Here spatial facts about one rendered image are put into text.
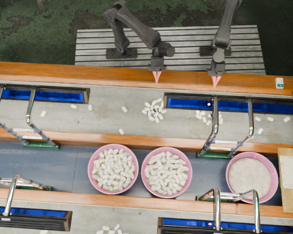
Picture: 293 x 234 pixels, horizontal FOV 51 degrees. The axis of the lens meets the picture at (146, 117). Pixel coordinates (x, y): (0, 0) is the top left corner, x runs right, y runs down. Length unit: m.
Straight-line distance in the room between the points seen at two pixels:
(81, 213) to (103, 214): 0.11
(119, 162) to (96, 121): 0.28
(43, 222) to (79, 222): 0.36
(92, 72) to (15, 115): 0.50
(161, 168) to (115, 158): 0.25
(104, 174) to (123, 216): 0.24
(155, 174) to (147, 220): 0.23
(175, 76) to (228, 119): 0.39
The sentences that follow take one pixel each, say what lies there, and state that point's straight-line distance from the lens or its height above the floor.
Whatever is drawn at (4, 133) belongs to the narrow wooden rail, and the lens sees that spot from 1.84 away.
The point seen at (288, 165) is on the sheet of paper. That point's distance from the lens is 1.76.
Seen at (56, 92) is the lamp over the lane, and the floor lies 1.10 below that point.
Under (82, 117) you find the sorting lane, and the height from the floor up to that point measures 0.74.
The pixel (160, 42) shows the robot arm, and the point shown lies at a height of 1.03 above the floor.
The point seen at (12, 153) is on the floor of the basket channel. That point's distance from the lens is 1.89.
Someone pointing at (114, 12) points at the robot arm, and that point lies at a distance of 1.60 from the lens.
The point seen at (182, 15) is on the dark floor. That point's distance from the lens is 3.05.
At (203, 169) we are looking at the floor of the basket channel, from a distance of 1.73.
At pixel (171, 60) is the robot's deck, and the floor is 0.67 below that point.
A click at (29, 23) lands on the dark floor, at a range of 3.20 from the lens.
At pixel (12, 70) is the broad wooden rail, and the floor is 0.76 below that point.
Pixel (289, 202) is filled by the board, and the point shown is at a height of 0.78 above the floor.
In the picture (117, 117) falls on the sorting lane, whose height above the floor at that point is 0.74.
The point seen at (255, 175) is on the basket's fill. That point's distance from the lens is 1.73.
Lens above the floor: 2.35
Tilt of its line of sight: 69 degrees down
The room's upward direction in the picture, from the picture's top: 2 degrees counter-clockwise
